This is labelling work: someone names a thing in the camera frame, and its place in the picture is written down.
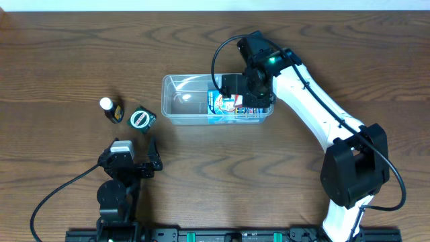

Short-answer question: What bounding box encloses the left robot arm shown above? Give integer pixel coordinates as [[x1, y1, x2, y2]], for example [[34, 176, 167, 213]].
[[95, 137, 163, 242]]

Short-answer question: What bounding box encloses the red medicine box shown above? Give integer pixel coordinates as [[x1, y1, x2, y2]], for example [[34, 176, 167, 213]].
[[232, 94, 243, 108]]

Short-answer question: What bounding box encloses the dark syrup bottle white cap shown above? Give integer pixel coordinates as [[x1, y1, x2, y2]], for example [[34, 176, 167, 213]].
[[99, 97, 124, 124]]

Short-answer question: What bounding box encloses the green Zam-Buk ointment box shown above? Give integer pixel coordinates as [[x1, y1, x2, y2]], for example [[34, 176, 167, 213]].
[[127, 106, 157, 134]]

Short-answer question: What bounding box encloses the black mounting rail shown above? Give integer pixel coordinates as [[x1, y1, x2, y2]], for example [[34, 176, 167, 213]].
[[65, 227, 402, 242]]

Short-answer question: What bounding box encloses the blue cooling patch box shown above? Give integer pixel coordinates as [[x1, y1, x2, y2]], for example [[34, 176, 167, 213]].
[[207, 90, 271, 124]]

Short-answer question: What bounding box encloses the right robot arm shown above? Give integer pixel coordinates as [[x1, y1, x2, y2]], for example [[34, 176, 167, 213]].
[[212, 31, 390, 241]]

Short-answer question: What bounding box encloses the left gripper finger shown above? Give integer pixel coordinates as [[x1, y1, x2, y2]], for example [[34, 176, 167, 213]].
[[147, 136, 161, 164], [100, 138, 119, 161]]

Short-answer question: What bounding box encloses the clear plastic container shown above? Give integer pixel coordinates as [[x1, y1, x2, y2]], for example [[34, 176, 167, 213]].
[[161, 74, 274, 125]]

